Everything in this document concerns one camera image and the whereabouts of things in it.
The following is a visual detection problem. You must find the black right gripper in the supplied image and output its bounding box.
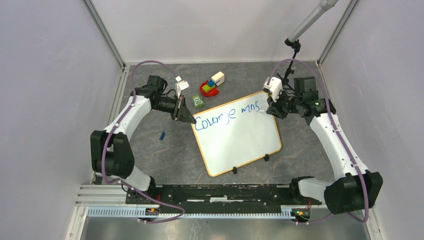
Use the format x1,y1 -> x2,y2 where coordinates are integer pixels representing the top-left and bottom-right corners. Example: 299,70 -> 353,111
266,88 -> 302,120

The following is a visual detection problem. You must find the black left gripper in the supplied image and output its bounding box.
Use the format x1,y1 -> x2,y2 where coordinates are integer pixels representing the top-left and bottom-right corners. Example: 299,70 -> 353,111
153,94 -> 197,125

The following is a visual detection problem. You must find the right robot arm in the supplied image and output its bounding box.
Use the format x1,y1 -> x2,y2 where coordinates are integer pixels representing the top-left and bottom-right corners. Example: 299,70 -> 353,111
263,77 -> 383,215

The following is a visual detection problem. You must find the yellow framed whiteboard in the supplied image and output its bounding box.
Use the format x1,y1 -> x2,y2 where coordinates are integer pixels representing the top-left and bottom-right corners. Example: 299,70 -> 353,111
192,91 -> 283,177

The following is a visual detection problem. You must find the lime green toy brick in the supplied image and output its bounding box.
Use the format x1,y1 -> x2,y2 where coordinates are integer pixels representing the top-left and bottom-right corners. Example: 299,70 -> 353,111
202,84 -> 213,93

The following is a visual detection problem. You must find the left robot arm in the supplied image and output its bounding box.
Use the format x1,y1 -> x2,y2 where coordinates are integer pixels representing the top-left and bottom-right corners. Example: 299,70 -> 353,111
90,75 -> 196,204

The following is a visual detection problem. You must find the green owl toy block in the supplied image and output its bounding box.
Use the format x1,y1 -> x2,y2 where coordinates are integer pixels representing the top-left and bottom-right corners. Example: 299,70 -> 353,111
192,95 -> 205,109

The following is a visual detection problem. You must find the red toy boat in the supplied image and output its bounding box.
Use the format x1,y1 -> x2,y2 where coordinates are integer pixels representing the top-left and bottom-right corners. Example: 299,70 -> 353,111
199,80 -> 220,97

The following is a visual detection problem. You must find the blue marker cap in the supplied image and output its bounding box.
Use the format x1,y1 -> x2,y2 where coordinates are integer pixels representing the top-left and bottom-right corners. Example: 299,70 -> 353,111
159,132 -> 166,140

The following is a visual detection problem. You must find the blue toy brick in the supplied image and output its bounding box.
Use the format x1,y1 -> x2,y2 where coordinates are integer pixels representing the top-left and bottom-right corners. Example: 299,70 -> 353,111
207,80 -> 216,88

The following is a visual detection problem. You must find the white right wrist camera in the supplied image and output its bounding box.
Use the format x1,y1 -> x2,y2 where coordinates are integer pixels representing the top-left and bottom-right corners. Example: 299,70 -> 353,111
262,77 -> 283,102

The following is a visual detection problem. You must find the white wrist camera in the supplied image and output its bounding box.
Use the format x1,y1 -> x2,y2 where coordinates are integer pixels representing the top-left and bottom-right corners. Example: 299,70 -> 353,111
262,77 -> 283,102
175,75 -> 190,98

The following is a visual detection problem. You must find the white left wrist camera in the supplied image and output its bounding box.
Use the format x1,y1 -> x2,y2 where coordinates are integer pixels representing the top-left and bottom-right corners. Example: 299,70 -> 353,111
175,75 -> 190,98

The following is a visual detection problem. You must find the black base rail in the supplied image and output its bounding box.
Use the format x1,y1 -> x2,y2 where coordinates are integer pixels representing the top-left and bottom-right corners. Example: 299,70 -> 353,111
125,183 -> 321,216

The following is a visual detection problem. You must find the white toy brick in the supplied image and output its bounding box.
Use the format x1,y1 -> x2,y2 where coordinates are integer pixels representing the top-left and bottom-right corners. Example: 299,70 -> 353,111
210,71 -> 225,86

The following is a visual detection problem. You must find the black microphone tripod stand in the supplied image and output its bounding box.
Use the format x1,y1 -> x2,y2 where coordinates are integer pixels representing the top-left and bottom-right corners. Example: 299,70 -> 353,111
281,39 -> 302,90

